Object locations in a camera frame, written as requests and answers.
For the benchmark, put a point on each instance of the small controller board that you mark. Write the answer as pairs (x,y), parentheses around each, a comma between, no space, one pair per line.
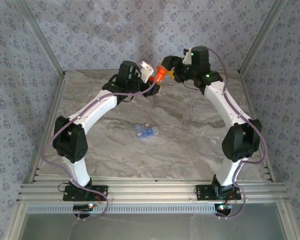
(83,207)
(223,207)

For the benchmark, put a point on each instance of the aluminium table side rail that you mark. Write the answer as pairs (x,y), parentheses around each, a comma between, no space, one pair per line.
(256,105)
(54,100)

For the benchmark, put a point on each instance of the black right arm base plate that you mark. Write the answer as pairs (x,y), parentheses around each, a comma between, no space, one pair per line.
(202,192)

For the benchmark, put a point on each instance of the blue transparent pill organizer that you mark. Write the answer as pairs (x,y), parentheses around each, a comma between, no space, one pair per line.
(146,132)

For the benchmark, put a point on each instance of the grey metal sheet panel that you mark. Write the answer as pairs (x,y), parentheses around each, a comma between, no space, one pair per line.
(152,227)

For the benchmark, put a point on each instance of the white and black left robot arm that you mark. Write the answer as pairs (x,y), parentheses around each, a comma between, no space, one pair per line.
(95,110)

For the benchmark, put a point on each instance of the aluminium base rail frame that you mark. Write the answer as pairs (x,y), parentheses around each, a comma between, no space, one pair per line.
(152,190)

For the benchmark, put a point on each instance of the aluminium corner post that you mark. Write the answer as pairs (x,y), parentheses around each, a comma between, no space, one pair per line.
(261,37)
(42,37)

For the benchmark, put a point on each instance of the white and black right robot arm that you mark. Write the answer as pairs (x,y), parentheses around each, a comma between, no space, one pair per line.
(222,105)

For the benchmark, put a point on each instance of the orange plastic pill bottle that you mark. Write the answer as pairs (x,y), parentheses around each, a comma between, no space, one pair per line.
(160,76)

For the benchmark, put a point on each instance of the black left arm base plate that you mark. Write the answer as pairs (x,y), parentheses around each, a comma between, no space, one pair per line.
(70,197)

